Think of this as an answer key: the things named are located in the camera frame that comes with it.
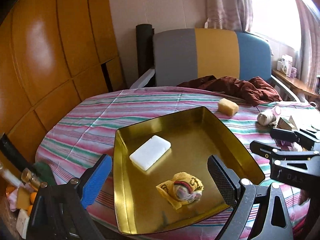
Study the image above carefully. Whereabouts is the green essential oil box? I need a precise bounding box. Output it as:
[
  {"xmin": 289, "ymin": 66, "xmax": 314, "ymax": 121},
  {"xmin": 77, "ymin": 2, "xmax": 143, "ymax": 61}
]
[{"xmin": 277, "ymin": 115, "xmax": 298, "ymax": 131}]

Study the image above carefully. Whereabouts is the pink white rolled sock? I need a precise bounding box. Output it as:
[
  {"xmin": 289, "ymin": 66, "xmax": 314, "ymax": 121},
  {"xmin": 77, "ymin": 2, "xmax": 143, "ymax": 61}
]
[{"xmin": 257, "ymin": 106, "xmax": 281, "ymax": 126}]

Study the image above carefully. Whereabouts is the yellow patterned pouch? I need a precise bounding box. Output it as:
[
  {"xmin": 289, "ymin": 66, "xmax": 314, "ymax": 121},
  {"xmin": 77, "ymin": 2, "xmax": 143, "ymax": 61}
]
[{"xmin": 156, "ymin": 172, "xmax": 204, "ymax": 210}]

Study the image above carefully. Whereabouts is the striped bed sheet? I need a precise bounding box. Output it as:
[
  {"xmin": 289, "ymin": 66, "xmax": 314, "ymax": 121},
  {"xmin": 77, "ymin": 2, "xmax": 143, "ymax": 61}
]
[{"xmin": 35, "ymin": 86, "xmax": 320, "ymax": 240}]

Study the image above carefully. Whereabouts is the wooden bedside shelf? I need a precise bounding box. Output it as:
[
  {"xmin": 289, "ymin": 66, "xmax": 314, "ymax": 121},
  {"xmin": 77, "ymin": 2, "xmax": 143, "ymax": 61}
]
[{"xmin": 272, "ymin": 69, "xmax": 319, "ymax": 99}]

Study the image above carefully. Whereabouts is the dark red blanket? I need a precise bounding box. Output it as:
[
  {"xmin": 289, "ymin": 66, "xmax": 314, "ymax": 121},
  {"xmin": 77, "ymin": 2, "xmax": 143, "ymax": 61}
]
[{"xmin": 178, "ymin": 75, "xmax": 282, "ymax": 106}]

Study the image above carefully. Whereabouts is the yellow sponge block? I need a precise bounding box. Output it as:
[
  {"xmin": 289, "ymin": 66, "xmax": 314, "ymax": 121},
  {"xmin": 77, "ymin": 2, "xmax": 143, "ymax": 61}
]
[{"xmin": 217, "ymin": 98, "xmax": 239, "ymax": 116}]

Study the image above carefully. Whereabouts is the glass bottle gold cap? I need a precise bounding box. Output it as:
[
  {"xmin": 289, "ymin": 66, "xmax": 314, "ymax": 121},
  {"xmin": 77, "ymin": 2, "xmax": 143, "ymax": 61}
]
[{"xmin": 21, "ymin": 168, "xmax": 49, "ymax": 191}]

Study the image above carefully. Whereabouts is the white soap bar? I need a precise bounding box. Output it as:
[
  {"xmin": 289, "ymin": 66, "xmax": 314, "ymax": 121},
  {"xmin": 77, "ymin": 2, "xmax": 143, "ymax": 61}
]
[{"xmin": 129, "ymin": 135, "xmax": 171, "ymax": 171}]

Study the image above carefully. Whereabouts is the gold tray box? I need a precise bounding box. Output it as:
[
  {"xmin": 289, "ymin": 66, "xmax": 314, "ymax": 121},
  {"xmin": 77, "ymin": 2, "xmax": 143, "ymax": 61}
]
[{"xmin": 113, "ymin": 107, "xmax": 265, "ymax": 235}]

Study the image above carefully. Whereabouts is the white box on shelf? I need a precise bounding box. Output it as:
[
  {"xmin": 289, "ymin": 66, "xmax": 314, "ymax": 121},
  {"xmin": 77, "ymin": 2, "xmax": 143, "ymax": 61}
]
[{"xmin": 276, "ymin": 54, "xmax": 293, "ymax": 77}]

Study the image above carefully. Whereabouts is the grey yellow blue headboard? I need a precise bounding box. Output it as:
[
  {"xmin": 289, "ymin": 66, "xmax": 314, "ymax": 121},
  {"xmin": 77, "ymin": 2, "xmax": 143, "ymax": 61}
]
[{"xmin": 153, "ymin": 28, "xmax": 272, "ymax": 86}]

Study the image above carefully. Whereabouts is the orange wooden wardrobe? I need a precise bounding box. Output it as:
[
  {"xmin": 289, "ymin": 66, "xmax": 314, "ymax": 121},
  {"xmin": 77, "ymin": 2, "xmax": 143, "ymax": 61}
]
[{"xmin": 1, "ymin": 0, "xmax": 126, "ymax": 163}]

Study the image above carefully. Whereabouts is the pink floral curtain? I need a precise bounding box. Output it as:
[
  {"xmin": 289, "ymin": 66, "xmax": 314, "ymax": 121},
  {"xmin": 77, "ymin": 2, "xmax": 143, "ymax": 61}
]
[{"xmin": 204, "ymin": 0, "xmax": 253, "ymax": 33}]

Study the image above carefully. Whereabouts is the black post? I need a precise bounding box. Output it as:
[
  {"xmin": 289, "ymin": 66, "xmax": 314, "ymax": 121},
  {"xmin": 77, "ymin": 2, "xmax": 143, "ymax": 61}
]
[{"xmin": 136, "ymin": 23, "xmax": 155, "ymax": 77}]

